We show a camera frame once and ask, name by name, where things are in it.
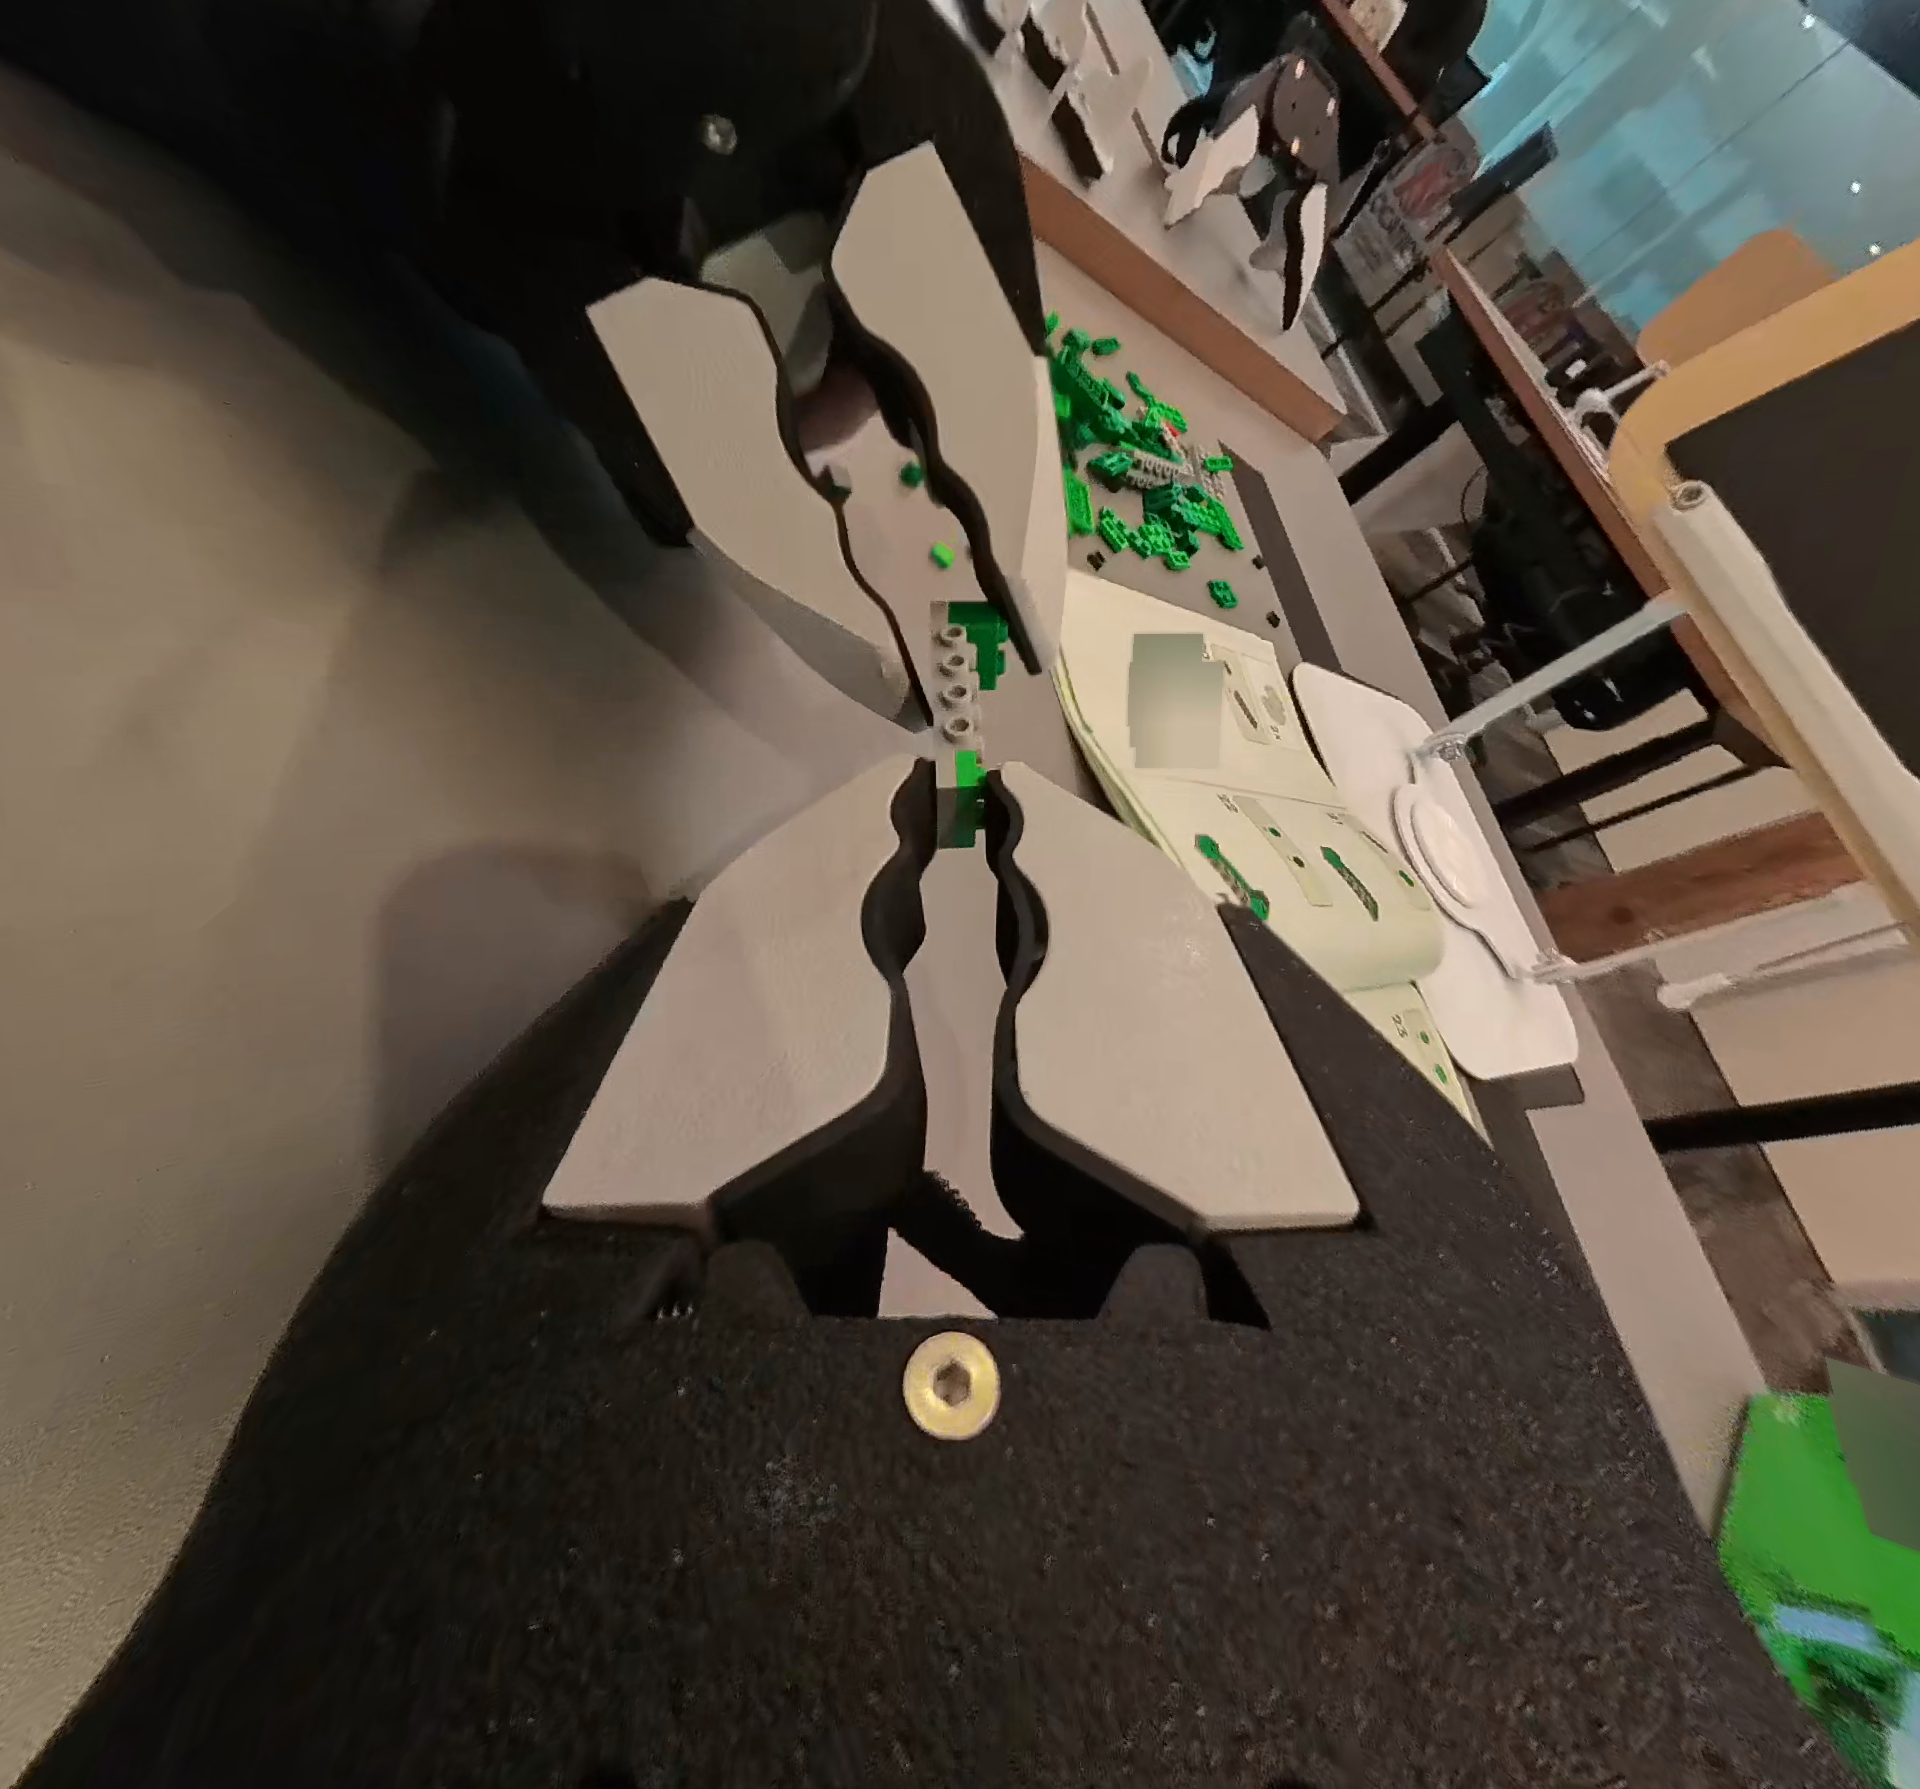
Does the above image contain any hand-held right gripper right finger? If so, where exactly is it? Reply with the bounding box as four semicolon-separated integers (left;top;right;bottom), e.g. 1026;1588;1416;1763
983;761;1365;1319

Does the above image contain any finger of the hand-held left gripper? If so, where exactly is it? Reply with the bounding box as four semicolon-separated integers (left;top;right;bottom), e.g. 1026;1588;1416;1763
587;276;927;728
831;143;1070;674

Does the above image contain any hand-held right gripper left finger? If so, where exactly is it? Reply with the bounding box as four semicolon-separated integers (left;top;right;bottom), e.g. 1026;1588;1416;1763
540;751;935;1319

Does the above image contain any pile of green bricks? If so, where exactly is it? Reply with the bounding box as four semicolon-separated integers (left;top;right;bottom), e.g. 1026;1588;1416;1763
1040;311;1250;578

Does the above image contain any green and grey brick assembly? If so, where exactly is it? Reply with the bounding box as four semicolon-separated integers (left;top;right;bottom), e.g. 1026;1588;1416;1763
927;599;1012;852

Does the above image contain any person's left forearm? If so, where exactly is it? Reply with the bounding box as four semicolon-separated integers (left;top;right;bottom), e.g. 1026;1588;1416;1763
0;0;452;381

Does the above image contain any grey desk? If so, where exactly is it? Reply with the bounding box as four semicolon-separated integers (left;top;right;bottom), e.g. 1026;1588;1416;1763
0;64;1826;1595

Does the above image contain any pale instruction booklet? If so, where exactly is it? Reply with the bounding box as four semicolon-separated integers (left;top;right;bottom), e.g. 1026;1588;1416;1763
1052;570;1488;1148

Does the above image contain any black and white gripper mechanism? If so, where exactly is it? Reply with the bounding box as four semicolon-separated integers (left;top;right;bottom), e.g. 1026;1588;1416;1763
1163;45;1337;330

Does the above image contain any small wooden board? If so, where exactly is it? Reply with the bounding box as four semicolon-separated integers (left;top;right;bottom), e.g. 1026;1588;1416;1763
1634;229;1840;367

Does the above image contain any green printed box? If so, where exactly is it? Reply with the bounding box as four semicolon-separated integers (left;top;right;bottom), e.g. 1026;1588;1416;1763
1708;1392;1920;1789

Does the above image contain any black board with wooden rim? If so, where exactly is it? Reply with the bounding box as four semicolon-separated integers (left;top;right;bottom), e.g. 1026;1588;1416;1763
1606;265;1920;830

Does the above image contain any printed wall sign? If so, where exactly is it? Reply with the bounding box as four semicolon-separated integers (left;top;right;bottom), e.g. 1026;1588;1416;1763
1335;140;1483;308

